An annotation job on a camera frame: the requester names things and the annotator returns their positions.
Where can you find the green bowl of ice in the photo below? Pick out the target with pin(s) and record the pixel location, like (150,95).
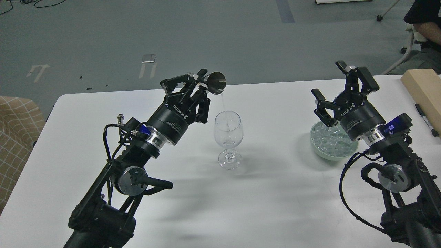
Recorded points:
(331,143)

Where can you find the light wooden block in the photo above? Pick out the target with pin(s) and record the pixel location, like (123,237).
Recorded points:
(424,86)

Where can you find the black marker pen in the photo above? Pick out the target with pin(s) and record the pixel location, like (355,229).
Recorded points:
(421,113)

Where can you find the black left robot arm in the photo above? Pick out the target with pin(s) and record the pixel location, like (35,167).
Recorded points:
(104,218)

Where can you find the clear wine glass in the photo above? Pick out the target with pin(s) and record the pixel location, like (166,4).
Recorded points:
(228,134)

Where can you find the seated person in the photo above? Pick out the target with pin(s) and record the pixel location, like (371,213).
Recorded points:
(424,15)

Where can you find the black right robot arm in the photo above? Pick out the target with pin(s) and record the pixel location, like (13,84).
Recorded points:
(411,197)

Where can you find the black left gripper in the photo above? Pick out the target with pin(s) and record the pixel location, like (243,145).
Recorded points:
(180,109)

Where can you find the beige checkered chair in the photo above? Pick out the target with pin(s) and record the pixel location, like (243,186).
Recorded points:
(21,123)

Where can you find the steel double jigger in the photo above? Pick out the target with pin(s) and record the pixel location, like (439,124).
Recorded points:
(214,83)

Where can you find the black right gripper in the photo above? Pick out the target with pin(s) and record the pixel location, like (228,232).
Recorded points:
(351,107)

